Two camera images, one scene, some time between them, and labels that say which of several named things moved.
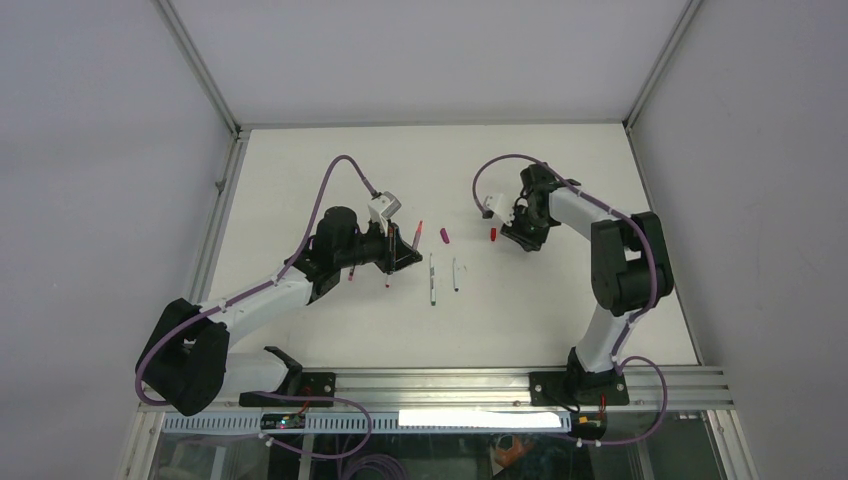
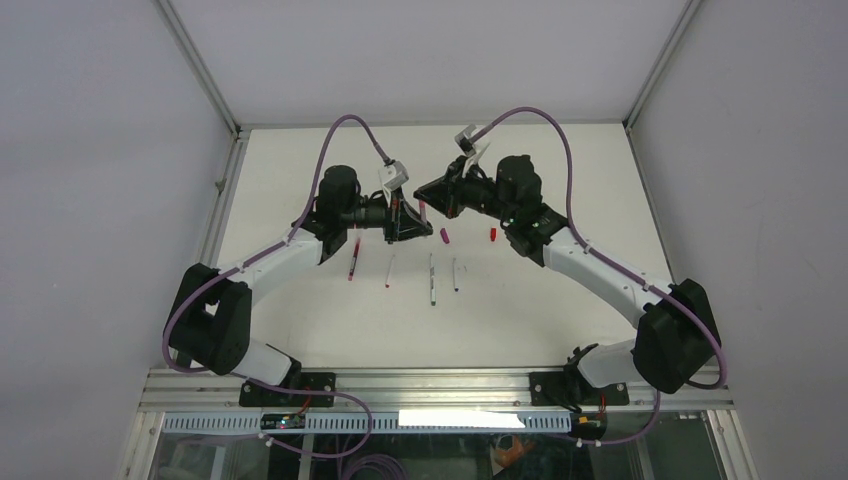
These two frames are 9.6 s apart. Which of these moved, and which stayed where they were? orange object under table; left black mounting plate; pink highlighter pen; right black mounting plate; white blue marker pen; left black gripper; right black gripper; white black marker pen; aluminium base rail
Moved: pink highlighter pen; right black gripper; left black gripper
Stayed: white black marker pen; aluminium base rail; right black mounting plate; white blue marker pen; orange object under table; left black mounting plate
